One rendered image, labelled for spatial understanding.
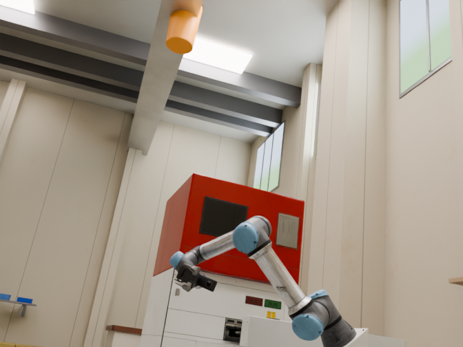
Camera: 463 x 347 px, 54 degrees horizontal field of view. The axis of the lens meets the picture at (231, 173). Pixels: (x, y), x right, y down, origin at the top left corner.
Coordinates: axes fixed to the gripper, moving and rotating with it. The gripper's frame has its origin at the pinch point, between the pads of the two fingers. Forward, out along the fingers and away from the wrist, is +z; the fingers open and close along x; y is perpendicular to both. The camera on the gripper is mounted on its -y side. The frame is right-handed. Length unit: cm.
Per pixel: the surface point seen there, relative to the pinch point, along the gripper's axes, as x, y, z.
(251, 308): -4, -21, -116
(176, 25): 266, 223, -323
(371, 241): 115, -103, -354
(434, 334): 42, -174, -278
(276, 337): -8, -40, -54
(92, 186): 62, 439, -772
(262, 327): -7, -33, -51
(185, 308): -19, 13, -98
